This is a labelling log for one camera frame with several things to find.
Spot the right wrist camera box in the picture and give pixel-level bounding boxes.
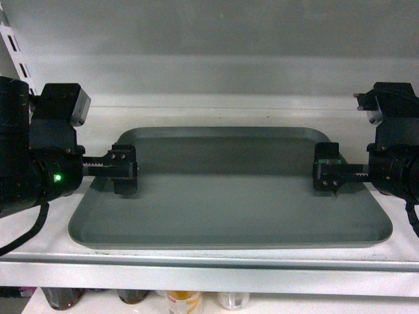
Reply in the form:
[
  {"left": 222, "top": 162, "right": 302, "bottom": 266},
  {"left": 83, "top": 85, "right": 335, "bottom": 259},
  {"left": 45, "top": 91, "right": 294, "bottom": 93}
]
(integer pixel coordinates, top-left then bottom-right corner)
[{"left": 354, "top": 82, "right": 418, "bottom": 125}]

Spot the white slotted shelf upright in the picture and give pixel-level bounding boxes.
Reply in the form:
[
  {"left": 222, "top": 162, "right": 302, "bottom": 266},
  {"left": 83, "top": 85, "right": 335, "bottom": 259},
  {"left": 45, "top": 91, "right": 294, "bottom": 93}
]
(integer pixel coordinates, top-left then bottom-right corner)
[{"left": 1, "top": 6, "right": 37, "bottom": 95}]

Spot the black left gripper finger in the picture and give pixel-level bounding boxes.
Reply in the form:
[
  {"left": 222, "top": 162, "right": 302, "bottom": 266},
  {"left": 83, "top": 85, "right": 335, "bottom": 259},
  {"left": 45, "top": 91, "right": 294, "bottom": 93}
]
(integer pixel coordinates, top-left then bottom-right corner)
[
  {"left": 84, "top": 143, "right": 137, "bottom": 167},
  {"left": 84, "top": 162, "right": 138, "bottom": 195}
]

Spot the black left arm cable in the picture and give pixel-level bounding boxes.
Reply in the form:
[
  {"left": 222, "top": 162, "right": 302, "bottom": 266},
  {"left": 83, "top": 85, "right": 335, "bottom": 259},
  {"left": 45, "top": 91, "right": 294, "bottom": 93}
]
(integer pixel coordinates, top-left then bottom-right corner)
[{"left": 0, "top": 201, "right": 50, "bottom": 258}]

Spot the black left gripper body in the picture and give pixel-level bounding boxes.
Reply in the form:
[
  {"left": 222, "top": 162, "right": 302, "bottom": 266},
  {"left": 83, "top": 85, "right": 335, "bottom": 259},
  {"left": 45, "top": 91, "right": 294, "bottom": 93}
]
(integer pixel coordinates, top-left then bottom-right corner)
[{"left": 29, "top": 118, "right": 85, "bottom": 200}]

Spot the white label drink bottle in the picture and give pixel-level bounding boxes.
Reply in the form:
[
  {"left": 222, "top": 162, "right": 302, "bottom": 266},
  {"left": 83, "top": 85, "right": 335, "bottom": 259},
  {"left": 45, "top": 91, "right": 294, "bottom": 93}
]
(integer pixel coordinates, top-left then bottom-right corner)
[{"left": 217, "top": 292, "right": 250, "bottom": 311}]

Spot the dark brown drink bottle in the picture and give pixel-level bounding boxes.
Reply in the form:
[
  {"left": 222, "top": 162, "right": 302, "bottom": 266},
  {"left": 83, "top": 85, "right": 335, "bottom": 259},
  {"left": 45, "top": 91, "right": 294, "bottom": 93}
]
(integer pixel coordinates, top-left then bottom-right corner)
[{"left": 41, "top": 287, "right": 85, "bottom": 311}]

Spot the grey rectangular serving tray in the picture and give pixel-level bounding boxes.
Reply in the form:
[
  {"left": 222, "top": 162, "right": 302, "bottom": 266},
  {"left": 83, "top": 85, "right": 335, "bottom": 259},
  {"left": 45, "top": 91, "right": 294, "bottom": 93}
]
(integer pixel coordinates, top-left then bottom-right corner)
[{"left": 68, "top": 127, "right": 393, "bottom": 249}]

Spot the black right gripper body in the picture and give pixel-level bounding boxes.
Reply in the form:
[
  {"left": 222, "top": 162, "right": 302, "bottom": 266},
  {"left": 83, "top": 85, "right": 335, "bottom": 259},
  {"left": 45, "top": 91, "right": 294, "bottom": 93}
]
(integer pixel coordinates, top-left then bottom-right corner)
[{"left": 367, "top": 118, "right": 418, "bottom": 196}]

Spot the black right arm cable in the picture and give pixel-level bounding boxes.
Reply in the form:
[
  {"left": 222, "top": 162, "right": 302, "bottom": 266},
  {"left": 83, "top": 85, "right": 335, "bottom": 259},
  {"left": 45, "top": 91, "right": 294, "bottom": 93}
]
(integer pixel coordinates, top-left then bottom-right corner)
[{"left": 405, "top": 200, "right": 419, "bottom": 238}]

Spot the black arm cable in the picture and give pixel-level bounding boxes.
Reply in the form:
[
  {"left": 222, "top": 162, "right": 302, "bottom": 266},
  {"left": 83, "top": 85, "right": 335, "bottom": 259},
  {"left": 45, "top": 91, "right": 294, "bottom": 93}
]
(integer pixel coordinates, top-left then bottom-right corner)
[
  {"left": 405, "top": 200, "right": 419, "bottom": 238},
  {"left": 0, "top": 201, "right": 50, "bottom": 258}
]

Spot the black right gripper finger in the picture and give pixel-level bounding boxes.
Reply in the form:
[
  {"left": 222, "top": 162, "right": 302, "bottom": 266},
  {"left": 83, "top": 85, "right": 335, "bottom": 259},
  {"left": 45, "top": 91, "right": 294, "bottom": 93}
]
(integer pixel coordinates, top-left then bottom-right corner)
[
  {"left": 313, "top": 142, "right": 367, "bottom": 172},
  {"left": 312, "top": 164, "right": 370, "bottom": 194}
]

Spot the orange label drink bottle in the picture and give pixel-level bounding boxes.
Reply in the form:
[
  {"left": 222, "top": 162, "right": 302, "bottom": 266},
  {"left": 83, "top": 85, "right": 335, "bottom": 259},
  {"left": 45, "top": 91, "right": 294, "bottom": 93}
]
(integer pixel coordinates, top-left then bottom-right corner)
[{"left": 166, "top": 290, "right": 204, "bottom": 314}]

